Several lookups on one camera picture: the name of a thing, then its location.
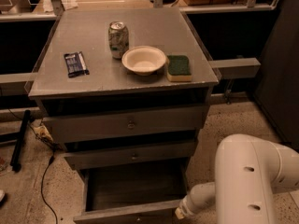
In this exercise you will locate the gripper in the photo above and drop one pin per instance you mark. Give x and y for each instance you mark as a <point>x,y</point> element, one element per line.
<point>187,206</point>

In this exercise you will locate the grey bottom drawer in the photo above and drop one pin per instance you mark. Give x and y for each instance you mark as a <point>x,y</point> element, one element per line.
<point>140,193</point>

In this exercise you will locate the grey drawer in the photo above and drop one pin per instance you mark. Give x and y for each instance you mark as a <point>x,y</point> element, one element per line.
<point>140,193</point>
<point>133,154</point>
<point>68,129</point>

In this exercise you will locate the dark right side cabinet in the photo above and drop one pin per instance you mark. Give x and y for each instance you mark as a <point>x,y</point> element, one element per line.
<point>277,90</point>

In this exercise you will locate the grey middle drawer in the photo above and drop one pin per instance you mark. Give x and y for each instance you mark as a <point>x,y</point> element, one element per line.
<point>133,154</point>

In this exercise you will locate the grey right side rail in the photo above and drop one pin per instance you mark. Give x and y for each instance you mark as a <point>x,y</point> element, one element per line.
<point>236,68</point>

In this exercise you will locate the black bar on floor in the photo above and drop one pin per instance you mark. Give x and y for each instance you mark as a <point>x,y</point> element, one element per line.
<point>14,163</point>

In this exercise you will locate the white crumpled paper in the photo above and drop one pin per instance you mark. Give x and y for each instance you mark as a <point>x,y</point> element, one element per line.
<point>69,4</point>

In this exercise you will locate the dark blue snack packet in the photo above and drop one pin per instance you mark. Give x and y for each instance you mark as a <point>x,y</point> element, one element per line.
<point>75,64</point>

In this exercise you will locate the grey top drawer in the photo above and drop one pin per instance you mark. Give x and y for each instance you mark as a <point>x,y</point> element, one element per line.
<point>68,129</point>

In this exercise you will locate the grey left side rail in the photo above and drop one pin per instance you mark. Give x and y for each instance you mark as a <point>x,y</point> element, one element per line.
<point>16,84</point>

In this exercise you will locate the green white soda can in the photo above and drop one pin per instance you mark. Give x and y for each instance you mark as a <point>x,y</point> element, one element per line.
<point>118,38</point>

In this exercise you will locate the white paper bowl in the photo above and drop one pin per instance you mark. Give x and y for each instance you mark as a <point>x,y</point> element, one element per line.
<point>143,60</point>

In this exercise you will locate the green yellow sponge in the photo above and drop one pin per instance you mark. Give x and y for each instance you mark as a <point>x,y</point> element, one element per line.
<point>178,69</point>

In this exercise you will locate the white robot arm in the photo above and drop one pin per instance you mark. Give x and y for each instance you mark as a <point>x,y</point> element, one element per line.
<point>247,171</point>

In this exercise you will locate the grey rail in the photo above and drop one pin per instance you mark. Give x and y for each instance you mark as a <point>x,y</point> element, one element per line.
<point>16,84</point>
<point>236,68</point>

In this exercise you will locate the grey wooden drawer cabinet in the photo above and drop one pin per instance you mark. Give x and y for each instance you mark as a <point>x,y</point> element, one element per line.
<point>112,88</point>

